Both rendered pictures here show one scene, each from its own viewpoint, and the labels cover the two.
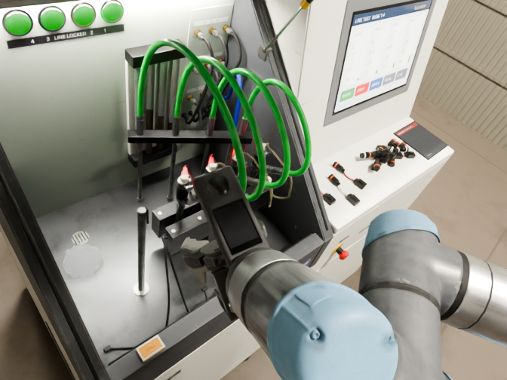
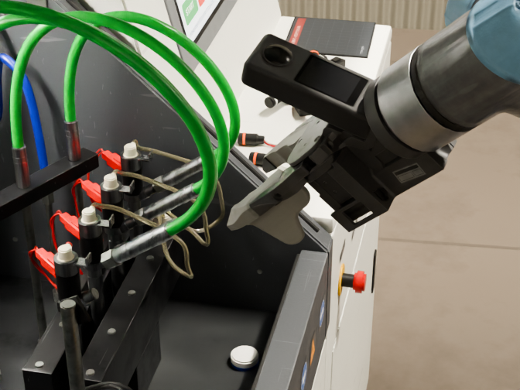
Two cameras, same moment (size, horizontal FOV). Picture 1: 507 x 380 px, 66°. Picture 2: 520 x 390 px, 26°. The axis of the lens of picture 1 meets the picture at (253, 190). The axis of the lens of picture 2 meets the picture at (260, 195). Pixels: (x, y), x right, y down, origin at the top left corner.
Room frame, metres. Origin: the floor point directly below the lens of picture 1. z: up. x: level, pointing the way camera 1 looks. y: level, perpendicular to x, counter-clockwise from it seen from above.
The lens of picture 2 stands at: (-0.47, 0.39, 1.87)
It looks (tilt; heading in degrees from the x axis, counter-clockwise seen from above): 32 degrees down; 336
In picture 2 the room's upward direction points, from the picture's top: straight up
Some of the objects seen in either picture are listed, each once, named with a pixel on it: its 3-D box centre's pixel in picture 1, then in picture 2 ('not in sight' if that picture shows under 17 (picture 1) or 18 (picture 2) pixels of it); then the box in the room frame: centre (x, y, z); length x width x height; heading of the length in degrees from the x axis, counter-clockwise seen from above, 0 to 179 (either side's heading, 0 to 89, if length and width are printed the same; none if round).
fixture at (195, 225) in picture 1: (213, 214); (112, 334); (0.68, 0.09, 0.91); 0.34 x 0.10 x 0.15; 143
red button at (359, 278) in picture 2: (341, 252); (353, 281); (0.78, -0.33, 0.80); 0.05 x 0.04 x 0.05; 143
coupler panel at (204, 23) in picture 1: (208, 65); not in sight; (0.94, 0.23, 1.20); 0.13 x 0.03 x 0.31; 143
